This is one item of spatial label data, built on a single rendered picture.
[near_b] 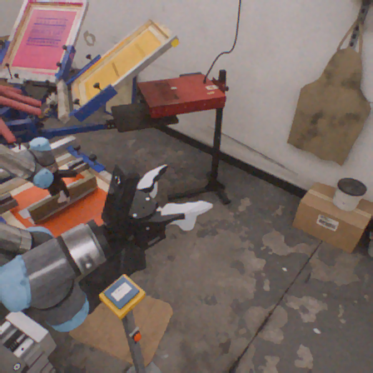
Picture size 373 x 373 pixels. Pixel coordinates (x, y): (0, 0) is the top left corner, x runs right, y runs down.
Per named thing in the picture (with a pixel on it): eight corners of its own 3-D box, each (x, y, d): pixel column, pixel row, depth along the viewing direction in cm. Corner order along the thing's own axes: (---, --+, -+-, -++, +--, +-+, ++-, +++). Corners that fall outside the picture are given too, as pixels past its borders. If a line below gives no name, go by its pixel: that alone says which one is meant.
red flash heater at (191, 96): (207, 86, 263) (208, 72, 256) (230, 108, 230) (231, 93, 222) (137, 95, 249) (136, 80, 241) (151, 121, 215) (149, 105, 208)
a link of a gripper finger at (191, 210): (213, 221, 58) (165, 224, 58) (211, 199, 54) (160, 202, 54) (214, 234, 55) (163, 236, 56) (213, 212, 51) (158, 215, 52)
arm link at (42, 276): (10, 289, 52) (-17, 261, 47) (72, 254, 57) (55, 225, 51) (21, 326, 47) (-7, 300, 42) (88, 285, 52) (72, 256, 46)
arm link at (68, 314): (77, 276, 66) (58, 246, 58) (98, 317, 59) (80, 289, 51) (40, 298, 63) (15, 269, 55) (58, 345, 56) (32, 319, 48)
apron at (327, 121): (348, 164, 253) (409, 22, 186) (345, 168, 249) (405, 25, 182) (288, 141, 280) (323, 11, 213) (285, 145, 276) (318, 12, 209)
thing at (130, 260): (149, 266, 180) (143, 214, 152) (83, 323, 154) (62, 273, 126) (146, 263, 181) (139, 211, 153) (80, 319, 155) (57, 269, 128)
